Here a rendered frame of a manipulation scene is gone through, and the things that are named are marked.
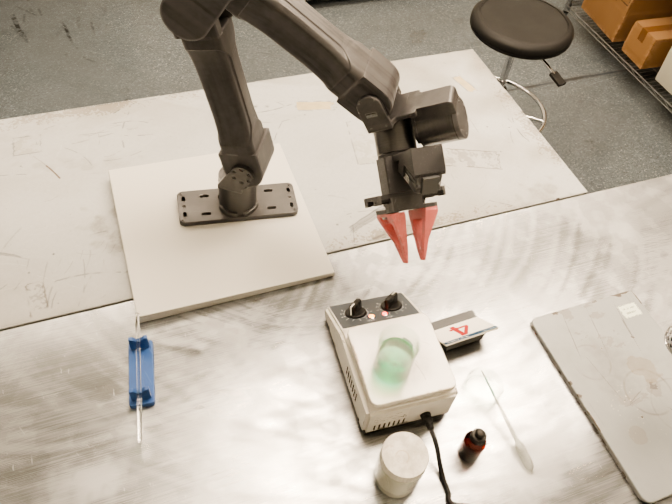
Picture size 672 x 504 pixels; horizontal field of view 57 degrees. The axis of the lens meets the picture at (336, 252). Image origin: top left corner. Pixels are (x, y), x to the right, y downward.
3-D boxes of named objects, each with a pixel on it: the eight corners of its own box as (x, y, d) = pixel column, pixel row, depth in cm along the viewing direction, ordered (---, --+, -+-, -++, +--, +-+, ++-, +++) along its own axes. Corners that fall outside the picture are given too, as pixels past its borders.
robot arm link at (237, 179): (268, 133, 99) (234, 125, 100) (252, 170, 94) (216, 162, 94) (267, 161, 104) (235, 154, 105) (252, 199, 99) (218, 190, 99)
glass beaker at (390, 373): (375, 348, 85) (384, 315, 78) (414, 359, 84) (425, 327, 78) (364, 386, 81) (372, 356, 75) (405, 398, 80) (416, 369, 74)
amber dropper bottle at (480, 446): (475, 466, 84) (489, 447, 79) (454, 457, 85) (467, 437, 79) (481, 446, 86) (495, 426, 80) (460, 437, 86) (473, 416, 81)
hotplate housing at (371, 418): (322, 316, 97) (326, 286, 91) (401, 300, 100) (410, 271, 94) (366, 452, 84) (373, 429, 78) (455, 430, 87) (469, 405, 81)
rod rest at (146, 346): (129, 346, 91) (124, 333, 88) (153, 342, 92) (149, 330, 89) (130, 409, 85) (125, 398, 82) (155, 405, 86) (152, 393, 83)
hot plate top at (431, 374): (345, 331, 86) (345, 327, 86) (425, 314, 89) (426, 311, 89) (371, 410, 79) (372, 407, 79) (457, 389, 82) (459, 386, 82)
